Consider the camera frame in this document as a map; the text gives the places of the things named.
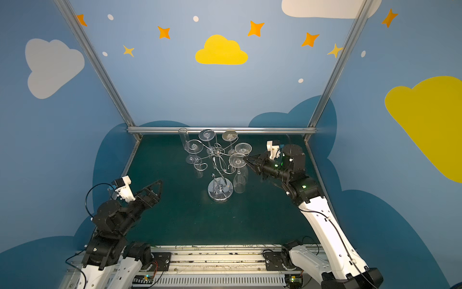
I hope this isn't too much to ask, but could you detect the clear wine glass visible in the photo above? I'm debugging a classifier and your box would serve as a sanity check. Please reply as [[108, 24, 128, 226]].
[[235, 143, 252, 155], [222, 130, 238, 155], [178, 128, 202, 164], [184, 140, 203, 164], [229, 153, 247, 193], [199, 129, 216, 149]]

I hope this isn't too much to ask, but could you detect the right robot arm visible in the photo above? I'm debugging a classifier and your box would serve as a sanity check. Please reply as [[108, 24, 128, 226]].
[[243, 141, 383, 289]]

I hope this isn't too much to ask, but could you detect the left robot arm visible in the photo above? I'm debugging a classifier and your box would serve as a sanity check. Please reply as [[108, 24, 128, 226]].
[[75, 176, 170, 289]]

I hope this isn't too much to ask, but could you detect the chrome wine glass rack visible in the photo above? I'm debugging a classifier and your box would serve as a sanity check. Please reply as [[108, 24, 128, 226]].
[[193, 134, 249, 203]]

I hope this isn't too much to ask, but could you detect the green circuit board left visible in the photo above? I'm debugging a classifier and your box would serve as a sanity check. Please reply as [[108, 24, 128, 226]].
[[132, 275, 154, 286]]

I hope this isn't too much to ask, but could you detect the green circuit board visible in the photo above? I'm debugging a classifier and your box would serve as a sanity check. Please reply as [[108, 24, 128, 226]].
[[132, 275, 154, 286], [285, 275, 303, 289]]

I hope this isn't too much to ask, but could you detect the green circuit board right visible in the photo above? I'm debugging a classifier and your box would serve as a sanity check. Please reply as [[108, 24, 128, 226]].
[[285, 275, 303, 289]]

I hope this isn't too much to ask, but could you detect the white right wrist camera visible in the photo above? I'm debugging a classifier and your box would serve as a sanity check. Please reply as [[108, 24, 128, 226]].
[[267, 140, 280, 160]]

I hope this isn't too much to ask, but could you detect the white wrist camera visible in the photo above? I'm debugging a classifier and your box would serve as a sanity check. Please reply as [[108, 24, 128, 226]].
[[112, 175, 135, 203], [267, 140, 280, 160]]

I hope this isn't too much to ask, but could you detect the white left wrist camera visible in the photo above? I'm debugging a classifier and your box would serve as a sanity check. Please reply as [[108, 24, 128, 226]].
[[112, 175, 135, 203]]

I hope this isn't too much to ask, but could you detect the aluminium back frame rail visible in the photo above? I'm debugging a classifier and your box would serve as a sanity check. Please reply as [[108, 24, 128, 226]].
[[128, 126, 316, 135]]

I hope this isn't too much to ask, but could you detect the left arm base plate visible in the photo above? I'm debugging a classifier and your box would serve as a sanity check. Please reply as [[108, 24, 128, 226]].
[[141, 252, 172, 272]]

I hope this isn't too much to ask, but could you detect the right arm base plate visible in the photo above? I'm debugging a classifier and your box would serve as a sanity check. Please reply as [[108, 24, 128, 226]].
[[262, 249, 294, 271]]

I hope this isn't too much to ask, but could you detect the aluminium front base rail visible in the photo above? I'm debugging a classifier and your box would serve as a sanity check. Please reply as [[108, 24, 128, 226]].
[[60, 244, 320, 289]]

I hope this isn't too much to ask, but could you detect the aluminium left frame post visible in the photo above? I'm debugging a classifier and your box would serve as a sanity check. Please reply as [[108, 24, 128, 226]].
[[54, 0, 135, 128]]

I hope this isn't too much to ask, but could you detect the aluminium frame post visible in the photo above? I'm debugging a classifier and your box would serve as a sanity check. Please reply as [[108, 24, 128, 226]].
[[304, 0, 375, 146], [54, 0, 135, 128]]

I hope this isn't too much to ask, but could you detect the aluminium right frame post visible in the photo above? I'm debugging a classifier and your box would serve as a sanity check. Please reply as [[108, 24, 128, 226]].
[[304, 0, 375, 146]]

